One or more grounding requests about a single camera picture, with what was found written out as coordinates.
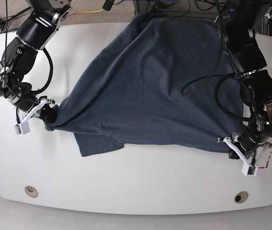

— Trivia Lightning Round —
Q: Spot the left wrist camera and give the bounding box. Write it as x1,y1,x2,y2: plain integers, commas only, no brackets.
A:
241,163,258,176

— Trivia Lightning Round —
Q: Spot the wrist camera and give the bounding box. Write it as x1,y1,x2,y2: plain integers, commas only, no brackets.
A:
241,163,258,176
14,122,30,135

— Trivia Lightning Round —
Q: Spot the dark blue T-shirt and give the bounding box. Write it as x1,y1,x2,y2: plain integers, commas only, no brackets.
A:
45,13,240,156

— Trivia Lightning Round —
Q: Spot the table grommet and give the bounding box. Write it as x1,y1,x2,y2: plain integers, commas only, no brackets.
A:
234,191,248,204
24,185,38,198

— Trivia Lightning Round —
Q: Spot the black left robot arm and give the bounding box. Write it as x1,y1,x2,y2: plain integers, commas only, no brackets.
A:
213,0,272,175

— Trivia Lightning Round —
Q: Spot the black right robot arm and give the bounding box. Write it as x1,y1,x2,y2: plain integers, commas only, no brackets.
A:
0,0,72,135

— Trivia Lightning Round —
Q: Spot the right table grommet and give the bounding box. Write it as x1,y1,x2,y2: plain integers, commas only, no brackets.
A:
234,191,248,204

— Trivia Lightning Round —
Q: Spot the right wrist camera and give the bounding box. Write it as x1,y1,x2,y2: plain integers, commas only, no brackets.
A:
14,122,30,135

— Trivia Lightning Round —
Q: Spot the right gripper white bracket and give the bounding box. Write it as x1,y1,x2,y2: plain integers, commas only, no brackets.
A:
15,97,59,131

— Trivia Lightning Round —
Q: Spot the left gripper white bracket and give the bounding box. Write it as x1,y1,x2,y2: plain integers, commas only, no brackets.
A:
217,133,272,166

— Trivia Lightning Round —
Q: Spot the left table grommet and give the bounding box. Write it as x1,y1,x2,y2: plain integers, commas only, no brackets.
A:
24,185,38,198

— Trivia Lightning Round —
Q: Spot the yellow cable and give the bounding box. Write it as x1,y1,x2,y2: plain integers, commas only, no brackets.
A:
68,8,104,17

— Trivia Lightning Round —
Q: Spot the red tape rectangle marking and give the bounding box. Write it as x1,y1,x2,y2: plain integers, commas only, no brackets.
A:
256,139,272,169

